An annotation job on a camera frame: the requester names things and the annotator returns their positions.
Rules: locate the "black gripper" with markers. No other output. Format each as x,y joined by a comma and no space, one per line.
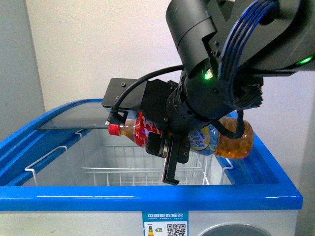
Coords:
164,103

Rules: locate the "grey round freezer vent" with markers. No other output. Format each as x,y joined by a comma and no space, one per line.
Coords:
234,230

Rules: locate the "iced tea bottle red cap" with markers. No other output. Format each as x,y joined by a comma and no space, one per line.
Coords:
206,141

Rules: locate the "white wire freezer basket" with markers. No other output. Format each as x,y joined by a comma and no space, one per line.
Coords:
98,159

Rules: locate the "white and blue chest freezer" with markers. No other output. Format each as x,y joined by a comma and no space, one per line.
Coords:
260,193

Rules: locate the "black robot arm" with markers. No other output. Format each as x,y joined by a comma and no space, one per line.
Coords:
226,50

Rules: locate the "sliding glass lid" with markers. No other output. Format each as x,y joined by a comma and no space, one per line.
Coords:
90,115

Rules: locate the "energy label sticker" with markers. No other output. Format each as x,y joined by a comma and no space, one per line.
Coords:
165,223

